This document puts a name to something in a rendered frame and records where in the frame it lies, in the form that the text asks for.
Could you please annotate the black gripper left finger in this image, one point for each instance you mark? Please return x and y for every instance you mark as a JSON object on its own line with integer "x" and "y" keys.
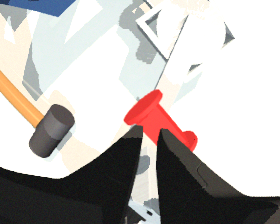
{"x": 98, "y": 193}

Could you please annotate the hammer with grey head and wooden handle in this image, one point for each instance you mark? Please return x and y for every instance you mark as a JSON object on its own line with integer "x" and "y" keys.
{"x": 50, "y": 128}

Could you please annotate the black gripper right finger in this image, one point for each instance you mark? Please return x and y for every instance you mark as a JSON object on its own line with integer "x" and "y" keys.
{"x": 191, "y": 193}

